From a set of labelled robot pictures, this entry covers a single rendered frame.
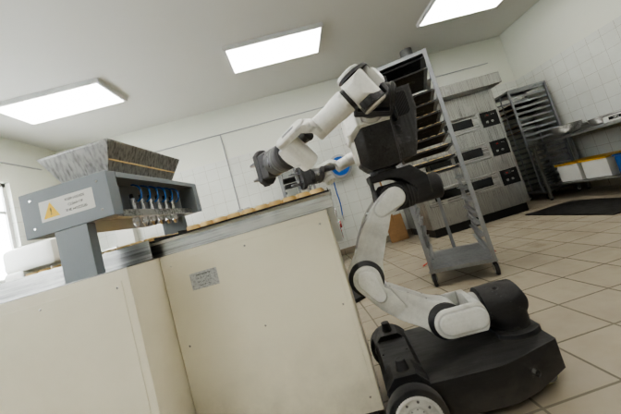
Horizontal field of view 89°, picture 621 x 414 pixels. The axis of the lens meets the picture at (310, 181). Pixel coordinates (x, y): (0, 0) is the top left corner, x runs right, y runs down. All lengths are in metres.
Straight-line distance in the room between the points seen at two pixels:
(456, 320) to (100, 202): 1.36
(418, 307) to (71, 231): 1.31
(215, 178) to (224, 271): 4.36
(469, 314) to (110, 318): 1.28
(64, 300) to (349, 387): 1.04
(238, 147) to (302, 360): 4.61
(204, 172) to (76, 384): 4.53
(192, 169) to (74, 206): 4.45
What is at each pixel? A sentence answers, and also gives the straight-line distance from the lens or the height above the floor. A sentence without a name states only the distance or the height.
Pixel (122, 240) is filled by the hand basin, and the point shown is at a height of 1.24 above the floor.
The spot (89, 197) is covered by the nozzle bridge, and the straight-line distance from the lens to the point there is 1.33.
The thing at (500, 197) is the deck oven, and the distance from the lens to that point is 5.26.
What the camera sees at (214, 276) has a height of 0.71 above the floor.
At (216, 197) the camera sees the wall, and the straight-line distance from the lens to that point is 5.58.
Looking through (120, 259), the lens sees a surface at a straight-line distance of 1.45.
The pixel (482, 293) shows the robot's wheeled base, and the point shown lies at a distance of 1.50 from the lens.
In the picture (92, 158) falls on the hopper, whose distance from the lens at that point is 1.46.
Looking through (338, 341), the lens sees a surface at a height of 0.36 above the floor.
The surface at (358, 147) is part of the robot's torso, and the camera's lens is 1.32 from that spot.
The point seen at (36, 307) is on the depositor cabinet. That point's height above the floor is 0.79.
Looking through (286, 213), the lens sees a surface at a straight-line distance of 1.25.
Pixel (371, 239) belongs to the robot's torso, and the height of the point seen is 0.66.
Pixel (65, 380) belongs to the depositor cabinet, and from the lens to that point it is 1.48.
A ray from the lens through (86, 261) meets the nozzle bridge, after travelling 1.34.
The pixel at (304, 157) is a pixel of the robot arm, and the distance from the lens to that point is 0.93.
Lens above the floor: 0.84
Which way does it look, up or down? 5 degrees up
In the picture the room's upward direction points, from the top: 16 degrees counter-clockwise
